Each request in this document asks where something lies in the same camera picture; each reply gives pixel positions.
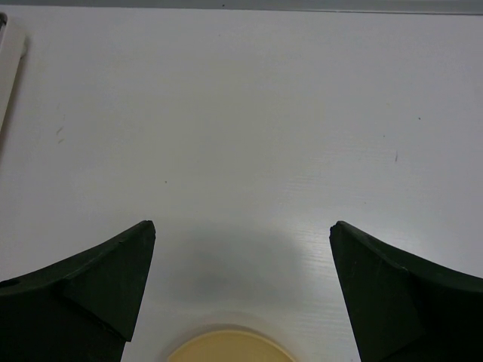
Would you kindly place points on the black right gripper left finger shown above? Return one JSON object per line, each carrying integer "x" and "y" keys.
{"x": 82, "y": 308}

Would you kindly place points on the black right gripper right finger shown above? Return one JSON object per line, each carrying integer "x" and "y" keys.
{"x": 403, "y": 307}

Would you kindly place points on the yellow plastic plate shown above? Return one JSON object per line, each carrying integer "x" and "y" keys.
{"x": 230, "y": 345}

